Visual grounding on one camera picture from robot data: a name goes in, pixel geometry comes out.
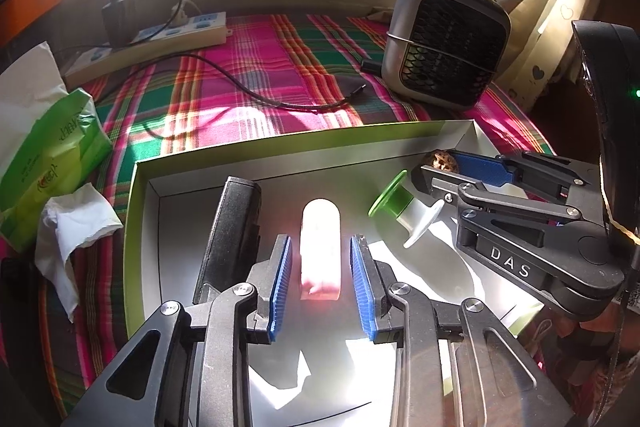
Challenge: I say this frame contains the green white thread spool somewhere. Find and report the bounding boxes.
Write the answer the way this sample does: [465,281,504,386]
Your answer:
[368,170,446,249]

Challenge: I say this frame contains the grey mini fan heater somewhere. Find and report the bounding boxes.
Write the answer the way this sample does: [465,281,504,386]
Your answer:
[381,0,511,110]

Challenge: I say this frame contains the walnut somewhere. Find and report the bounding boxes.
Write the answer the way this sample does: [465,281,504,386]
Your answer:
[421,150,459,173]

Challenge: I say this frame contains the crumpled white tissue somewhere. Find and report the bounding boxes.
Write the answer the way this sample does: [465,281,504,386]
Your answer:
[34,183,122,323]

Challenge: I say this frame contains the right hand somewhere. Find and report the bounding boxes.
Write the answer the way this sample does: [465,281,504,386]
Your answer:
[549,303,639,387]

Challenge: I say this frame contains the orange box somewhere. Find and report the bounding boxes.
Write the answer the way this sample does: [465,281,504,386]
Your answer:
[0,0,62,48]

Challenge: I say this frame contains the white power strip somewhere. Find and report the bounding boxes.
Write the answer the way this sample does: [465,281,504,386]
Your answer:
[62,10,234,90]

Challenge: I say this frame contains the black comb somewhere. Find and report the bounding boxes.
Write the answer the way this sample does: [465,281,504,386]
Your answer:
[1,257,50,421]

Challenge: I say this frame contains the pink cylindrical case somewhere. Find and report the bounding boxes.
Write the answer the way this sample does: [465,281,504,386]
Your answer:
[299,198,342,301]

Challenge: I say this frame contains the green tissue pack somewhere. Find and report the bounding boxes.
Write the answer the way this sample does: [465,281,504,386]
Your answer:
[1,42,112,254]

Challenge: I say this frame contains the black charger cable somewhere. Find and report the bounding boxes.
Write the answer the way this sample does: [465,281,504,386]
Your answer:
[54,0,369,143]

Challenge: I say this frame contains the green cardboard box tray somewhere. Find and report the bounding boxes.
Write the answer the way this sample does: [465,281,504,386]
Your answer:
[122,120,540,426]

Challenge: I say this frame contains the black charger adapter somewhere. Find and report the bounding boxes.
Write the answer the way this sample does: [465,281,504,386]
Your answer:
[101,0,138,48]

